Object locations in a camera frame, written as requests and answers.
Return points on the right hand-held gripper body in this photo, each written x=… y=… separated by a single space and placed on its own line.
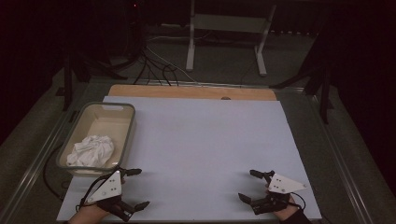
x=281 y=186

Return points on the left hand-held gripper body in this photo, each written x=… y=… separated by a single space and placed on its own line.
x=107 y=188

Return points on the person's right hand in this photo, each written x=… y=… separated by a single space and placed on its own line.
x=288 y=212

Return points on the person's left hand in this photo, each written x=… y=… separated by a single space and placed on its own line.
x=90 y=214

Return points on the person's dark right sleeve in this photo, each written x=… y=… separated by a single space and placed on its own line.
x=297 y=218

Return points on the crumpled white cloth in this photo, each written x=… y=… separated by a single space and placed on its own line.
x=90 y=151

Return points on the beige plastic bin grey rim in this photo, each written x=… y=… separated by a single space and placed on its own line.
x=102 y=121

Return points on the pale blue table sheet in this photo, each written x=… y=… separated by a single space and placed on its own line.
x=202 y=149

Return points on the black tripod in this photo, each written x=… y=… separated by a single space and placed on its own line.
x=325 y=93
x=67 y=84

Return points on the white metal stand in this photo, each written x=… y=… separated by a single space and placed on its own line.
x=230 y=23

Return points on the aluminium frame rail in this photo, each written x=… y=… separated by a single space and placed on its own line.
x=339 y=161
x=34 y=161

